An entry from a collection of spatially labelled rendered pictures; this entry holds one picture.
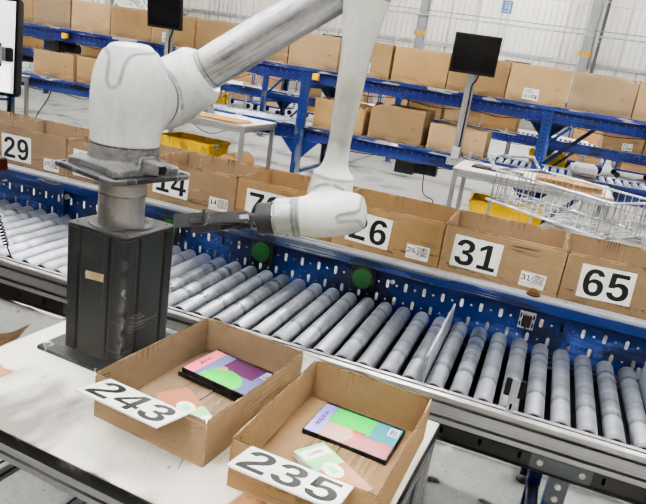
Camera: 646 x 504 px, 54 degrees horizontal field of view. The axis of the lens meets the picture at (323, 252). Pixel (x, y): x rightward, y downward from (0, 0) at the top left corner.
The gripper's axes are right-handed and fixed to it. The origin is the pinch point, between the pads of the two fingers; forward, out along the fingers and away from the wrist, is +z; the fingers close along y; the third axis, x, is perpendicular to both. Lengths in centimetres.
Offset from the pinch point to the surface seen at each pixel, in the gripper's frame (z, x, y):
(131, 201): 11.5, 5.4, -4.3
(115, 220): 15.4, 1.4, -4.3
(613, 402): -104, -52, 35
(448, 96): -129, 169, 489
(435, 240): -64, -3, 73
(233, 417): -12.9, -41.2, -18.5
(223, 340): -3.6, -28.4, 14.6
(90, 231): 21.0, -0.9, -5.1
